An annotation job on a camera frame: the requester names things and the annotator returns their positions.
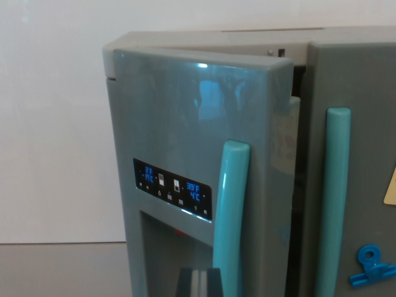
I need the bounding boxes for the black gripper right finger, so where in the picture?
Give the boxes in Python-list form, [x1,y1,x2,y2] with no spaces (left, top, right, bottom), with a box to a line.
[205,267,225,297]

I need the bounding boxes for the blue clip magnet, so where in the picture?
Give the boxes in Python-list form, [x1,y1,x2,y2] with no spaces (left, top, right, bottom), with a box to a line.
[349,244,396,289]

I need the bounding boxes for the grey toy fridge body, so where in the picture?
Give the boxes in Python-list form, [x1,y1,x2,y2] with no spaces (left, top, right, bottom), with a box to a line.
[101,26,396,297]

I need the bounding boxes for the yellow sticker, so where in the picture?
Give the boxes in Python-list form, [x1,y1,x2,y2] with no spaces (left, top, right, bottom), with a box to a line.
[383,168,396,206]

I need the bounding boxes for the plain grey fridge door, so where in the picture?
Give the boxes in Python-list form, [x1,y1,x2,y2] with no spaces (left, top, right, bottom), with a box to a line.
[299,39,396,297]

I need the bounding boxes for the teal handle of plain door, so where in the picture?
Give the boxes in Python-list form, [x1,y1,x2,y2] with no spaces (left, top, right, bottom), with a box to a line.
[314,106,352,297]

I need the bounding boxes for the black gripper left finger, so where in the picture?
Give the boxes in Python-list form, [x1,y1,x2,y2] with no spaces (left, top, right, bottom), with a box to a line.
[175,267,194,297]

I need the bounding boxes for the black temperature display panel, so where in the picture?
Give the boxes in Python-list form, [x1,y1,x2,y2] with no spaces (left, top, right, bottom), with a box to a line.
[132,157,213,221]

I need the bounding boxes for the teal handle of dispenser door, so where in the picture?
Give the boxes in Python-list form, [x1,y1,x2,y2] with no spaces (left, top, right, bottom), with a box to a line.
[212,139,251,297]

